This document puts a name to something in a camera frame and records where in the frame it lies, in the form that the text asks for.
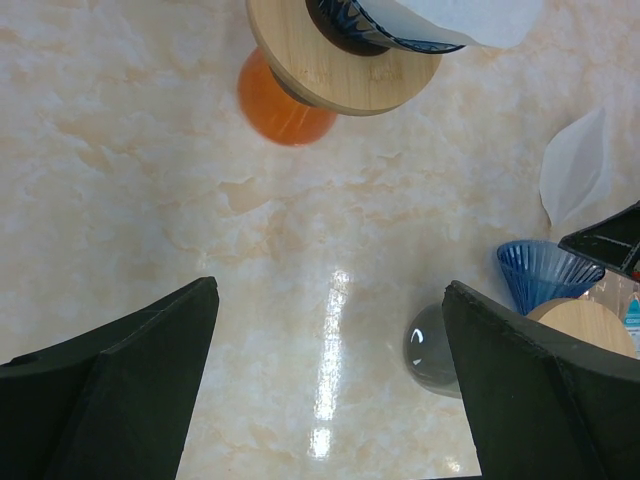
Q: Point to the glass flask carafe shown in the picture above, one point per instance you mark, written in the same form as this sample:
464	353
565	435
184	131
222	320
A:
427	353

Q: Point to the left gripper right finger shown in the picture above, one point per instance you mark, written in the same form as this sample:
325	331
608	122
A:
540	404

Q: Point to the wooden ring dripper holder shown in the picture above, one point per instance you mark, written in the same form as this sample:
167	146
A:
326	76

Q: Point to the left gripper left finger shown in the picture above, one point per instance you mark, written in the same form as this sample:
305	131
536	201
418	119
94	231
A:
115	402

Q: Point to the orange glass carafe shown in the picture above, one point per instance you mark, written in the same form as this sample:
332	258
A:
272	112

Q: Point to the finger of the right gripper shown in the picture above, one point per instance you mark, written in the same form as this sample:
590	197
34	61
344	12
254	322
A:
612	243

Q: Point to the blue cone dripper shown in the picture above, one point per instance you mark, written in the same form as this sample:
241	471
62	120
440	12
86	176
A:
347	25
538	271

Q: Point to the white paper coffee filter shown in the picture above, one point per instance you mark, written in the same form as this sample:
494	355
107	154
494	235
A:
489	23

